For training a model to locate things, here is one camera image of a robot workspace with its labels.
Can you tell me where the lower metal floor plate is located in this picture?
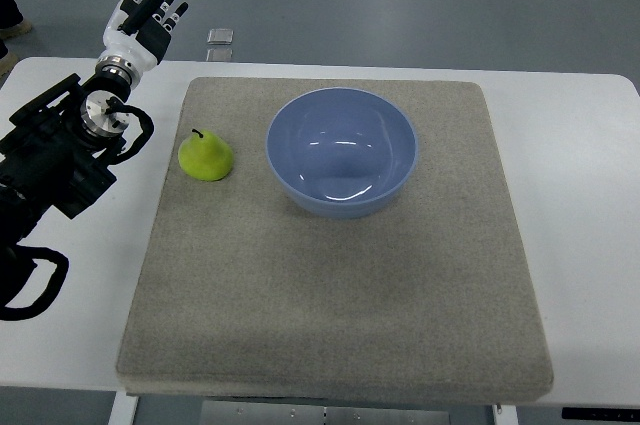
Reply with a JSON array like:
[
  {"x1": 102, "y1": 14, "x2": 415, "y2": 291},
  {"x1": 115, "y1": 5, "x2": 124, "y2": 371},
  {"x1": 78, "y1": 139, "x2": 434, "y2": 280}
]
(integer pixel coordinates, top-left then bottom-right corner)
[{"x1": 206, "y1": 47, "x2": 233, "y2": 62}]

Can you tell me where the black table control panel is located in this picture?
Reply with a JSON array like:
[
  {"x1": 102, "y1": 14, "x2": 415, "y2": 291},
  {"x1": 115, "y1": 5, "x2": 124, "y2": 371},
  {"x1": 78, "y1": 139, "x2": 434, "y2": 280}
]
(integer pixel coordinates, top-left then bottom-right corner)
[{"x1": 561, "y1": 407, "x2": 640, "y2": 423}]

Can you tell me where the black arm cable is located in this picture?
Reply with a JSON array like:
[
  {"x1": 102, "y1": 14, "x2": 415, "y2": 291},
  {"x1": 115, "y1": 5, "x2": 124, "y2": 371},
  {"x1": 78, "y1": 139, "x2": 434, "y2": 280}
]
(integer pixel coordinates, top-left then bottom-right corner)
[{"x1": 0, "y1": 243, "x2": 70, "y2": 322}]

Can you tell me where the white table frame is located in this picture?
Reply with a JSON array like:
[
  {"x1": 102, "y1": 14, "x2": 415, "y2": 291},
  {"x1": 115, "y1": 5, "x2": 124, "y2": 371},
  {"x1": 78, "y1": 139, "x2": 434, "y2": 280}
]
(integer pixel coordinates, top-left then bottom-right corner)
[{"x1": 107, "y1": 392, "x2": 520, "y2": 424}]

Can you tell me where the person's brown shoe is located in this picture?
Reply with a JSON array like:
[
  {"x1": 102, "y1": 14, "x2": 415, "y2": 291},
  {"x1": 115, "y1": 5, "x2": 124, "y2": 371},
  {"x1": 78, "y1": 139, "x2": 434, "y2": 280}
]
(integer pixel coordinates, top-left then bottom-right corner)
[{"x1": 0, "y1": 19, "x2": 33, "y2": 41}]

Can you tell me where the green pear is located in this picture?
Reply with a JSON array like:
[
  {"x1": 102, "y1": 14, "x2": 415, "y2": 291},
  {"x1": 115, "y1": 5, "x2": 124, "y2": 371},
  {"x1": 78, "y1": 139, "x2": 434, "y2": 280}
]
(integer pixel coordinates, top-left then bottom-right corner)
[{"x1": 178, "y1": 129, "x2": 234, "y2": 181}]

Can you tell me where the blue ceramic bowl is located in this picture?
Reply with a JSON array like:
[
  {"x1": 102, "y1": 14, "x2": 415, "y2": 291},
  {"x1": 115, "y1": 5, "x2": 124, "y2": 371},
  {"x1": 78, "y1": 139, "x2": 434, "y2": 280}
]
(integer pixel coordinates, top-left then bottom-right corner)
[{"x1": 265, "y1": 87, "x2": 419, "y2": 219}]

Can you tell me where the metal floor plate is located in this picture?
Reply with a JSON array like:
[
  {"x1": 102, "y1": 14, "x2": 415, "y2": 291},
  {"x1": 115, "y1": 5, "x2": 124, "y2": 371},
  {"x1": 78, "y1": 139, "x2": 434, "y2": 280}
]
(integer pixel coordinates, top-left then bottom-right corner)
[
  {"x1": 207, "y1": 28, "x2": 234, "y2": 45},
  {"x1": 206, "y1": 47, "x2": 233, "y2": 62}
]

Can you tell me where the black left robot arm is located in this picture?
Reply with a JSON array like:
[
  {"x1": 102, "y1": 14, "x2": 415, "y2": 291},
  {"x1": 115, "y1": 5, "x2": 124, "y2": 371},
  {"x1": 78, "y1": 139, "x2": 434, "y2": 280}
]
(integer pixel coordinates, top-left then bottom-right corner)
[{"x1": 1, "y1": 71, "x2": 154, "y2": 246}]

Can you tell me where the upper metal floor plate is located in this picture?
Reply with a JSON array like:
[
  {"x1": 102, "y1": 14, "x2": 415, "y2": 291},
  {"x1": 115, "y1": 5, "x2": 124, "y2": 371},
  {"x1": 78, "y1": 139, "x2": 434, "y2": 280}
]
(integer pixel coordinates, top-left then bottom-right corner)
[{"x1": 207, "y1": 28, "x2": 234, "y2": 45}]

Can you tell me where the grey felt mat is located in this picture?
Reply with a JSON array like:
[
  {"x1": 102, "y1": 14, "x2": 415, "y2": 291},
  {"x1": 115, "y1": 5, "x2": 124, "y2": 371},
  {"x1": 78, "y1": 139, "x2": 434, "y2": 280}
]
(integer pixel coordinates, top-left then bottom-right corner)
[{"x1": 116, "y1": 78, "x2": 554, "y2": 405}]

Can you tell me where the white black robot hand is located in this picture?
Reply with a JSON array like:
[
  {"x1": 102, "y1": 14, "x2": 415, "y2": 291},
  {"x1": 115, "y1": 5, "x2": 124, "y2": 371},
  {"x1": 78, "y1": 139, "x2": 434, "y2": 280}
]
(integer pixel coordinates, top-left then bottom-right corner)
[{"x1": 96, "y1": 0, "x2": 188, "y2": 86}]

